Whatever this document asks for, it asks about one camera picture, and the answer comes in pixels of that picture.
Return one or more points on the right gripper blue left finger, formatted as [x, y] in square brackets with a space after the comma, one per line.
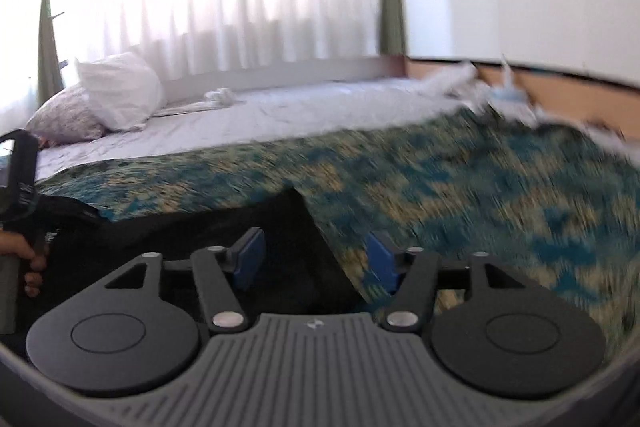
[218, 271]

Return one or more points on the person left hand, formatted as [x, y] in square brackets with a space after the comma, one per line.
[15, 245]

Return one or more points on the black pants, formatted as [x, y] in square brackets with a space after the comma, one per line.
[299, 274]

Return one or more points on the blue white tissue box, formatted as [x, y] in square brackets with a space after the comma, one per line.
[508, 94]

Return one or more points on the white pillow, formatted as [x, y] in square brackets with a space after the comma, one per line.
[122, 91]

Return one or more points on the grey floral pillow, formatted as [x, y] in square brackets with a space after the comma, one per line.
[66, 119]

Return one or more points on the white bed sheet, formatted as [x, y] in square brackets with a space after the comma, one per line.
[289, 113]

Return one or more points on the white crumpled cloth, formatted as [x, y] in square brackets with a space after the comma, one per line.
[220, 98]

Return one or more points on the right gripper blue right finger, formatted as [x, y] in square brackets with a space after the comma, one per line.
[410, 276]

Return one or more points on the teal paisley bedspread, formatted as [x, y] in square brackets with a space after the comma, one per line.
[546, 199]

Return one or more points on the wooden bed frame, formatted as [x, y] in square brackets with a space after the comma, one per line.
[575, 97]

